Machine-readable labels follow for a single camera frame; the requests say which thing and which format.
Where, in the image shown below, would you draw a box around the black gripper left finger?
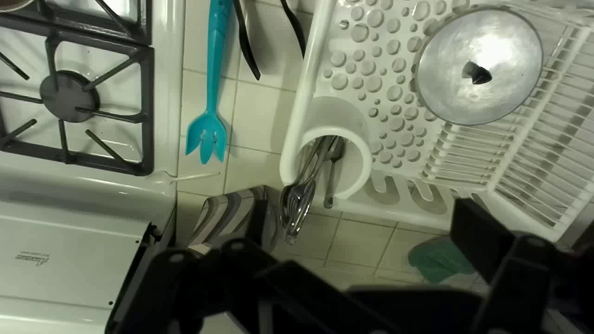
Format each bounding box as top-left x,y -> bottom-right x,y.
132,238 -> 397,334

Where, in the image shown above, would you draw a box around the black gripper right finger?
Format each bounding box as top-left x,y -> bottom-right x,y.
449,199 -> 594,334

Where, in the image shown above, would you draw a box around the green cloth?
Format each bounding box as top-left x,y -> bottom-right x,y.
406,236 -> 477,286

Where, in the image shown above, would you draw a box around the metal utensils in holder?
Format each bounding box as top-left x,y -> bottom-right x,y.
280,135 -> 332,239

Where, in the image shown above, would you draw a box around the metal spoon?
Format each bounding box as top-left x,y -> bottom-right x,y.
321,135 -> 347,210

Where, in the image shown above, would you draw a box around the black burner grate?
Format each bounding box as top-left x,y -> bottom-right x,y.
0,0 -> 154,46
0,15 -> 156,178

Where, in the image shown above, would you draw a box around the silver pot lid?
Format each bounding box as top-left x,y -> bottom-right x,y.
414,6 -> 545,128

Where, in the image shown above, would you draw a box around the black burner cap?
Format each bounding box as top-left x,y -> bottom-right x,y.
39,69 -> 100,123

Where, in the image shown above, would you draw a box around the white plastic dish rack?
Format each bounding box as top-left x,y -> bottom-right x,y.
276,0 -> 594,247

